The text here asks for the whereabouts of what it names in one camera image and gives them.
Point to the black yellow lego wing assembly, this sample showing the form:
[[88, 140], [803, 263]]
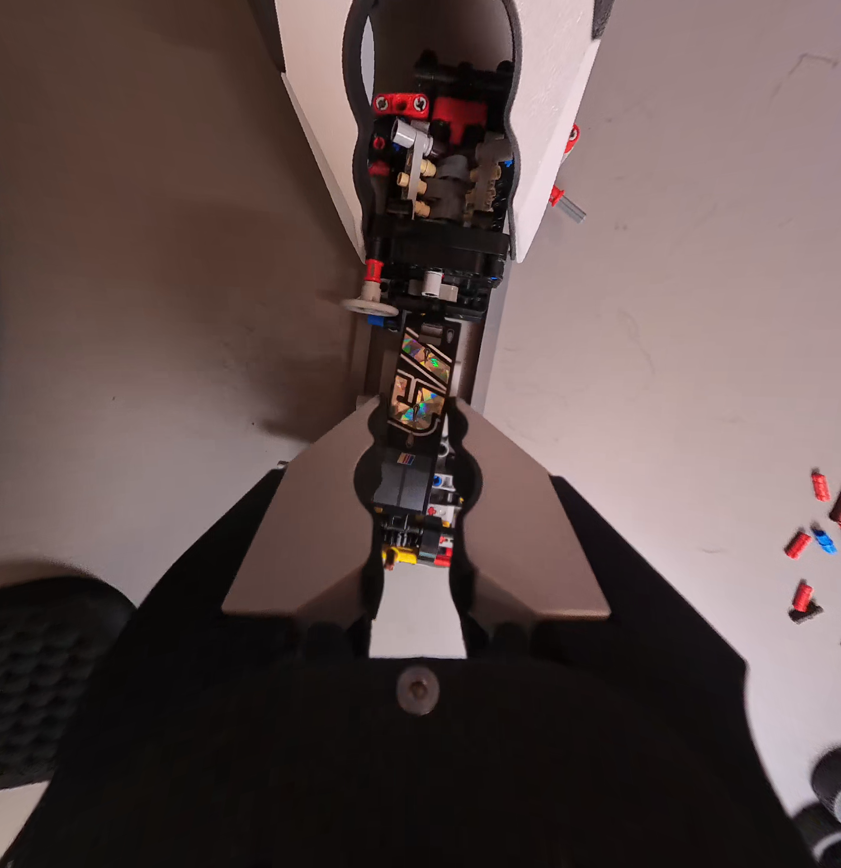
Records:
[[420, 380]]

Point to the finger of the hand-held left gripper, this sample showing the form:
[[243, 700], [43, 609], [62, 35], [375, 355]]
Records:
[[312, 68], [553, 81]]

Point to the black rubber lego tire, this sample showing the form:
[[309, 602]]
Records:
[[817, 837], [834, 780]]

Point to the small red lego connector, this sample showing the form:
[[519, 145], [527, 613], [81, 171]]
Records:
[[803, 595]]

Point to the pile of small lego pieces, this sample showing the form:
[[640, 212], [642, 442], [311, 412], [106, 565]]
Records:
[[827, 529]]

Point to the lego car chassis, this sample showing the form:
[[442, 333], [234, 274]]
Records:
[[447, 251]]

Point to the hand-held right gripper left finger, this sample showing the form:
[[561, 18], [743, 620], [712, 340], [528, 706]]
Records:
[[305, 536]]

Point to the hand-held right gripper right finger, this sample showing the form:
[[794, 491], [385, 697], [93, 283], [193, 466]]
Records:
[[529, 542]]

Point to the small black lego pin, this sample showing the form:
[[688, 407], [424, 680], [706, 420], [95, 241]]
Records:
[[806, 614]]

